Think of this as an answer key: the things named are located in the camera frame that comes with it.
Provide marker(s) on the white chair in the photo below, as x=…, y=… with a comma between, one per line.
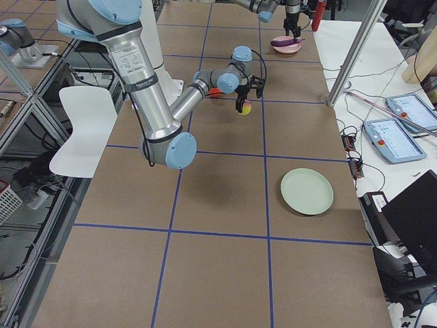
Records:
x=92, y=114

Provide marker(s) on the yellow pink peach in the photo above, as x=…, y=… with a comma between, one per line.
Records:
x=246, y=109

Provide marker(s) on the green plate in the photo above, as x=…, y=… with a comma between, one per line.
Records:
x=307, y=191

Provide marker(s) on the teach pendant tablet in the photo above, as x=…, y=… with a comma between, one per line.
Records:
x=392, y=141
x=414, y=109

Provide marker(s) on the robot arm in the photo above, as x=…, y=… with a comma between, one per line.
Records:
x=265, y=10
x=117, y=26

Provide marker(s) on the purple eggplant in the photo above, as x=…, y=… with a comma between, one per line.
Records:
x=284, y=42

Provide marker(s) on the far teach pendant tablet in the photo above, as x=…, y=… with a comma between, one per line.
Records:
x=414, y=109

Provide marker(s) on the near teach pendant tablet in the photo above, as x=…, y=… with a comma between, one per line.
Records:
x=392, y=141

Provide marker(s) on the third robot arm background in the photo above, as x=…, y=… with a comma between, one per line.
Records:
x=18, y=43

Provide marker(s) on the black box with label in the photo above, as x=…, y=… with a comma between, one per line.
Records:
x=375, y=221

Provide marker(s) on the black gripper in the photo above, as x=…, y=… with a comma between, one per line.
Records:
x=243, y=91
x=292, y=11

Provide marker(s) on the red bottle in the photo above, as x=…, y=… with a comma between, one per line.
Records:
x=318, y=14

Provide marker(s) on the orange electronics board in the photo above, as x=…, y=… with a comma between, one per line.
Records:
x=354, y=158

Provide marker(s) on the red orange apple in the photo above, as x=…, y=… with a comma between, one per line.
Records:
x=214, y=93

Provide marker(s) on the aluminium frame post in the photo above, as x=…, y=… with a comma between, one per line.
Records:
x=362, y=35

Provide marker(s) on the black laptop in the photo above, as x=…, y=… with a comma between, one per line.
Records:
x=412, y=215

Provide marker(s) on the pink plate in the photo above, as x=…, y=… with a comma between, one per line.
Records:
x=289, y=49

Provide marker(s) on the white plastic basket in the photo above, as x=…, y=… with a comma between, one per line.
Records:
x=10, y=201

